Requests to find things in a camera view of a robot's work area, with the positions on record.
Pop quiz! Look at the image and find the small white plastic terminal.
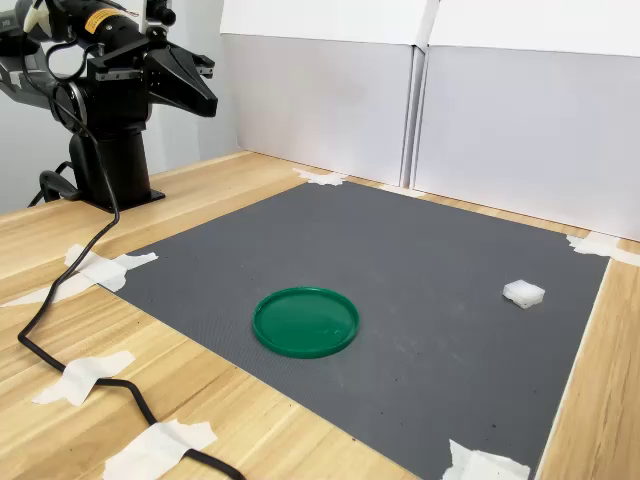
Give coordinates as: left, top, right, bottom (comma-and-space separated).
501, 277, 546, 310

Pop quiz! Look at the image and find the round green lid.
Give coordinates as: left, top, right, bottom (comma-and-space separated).
251, 285, 361, 361

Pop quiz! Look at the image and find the white partition panel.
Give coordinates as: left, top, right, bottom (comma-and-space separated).
409, 0, 640, 242
219, 0, 431, 189

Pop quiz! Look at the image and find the white tape piece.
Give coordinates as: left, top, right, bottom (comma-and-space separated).
441, 438, 532, 480
378, 183, 427, 199
31, 350, 137, 407
102, 418, 219, 480
63, 243, 160, 294
291, 167, 350, 187
564, 231, 640, 266

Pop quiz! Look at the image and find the long white tape strip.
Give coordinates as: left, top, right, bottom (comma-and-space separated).
0, 272, 96, 309

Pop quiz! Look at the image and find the dark grey mat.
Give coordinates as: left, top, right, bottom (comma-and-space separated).
106, 179, 612, 480

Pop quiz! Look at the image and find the white camera box circuit board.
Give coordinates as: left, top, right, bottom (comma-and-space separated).
139, 0, 178, 40

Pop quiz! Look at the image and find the black base power cable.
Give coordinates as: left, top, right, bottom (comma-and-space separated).
27, 159, 82, 209

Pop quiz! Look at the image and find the black camera cable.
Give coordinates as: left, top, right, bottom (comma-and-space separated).
17, 42, 247, 480

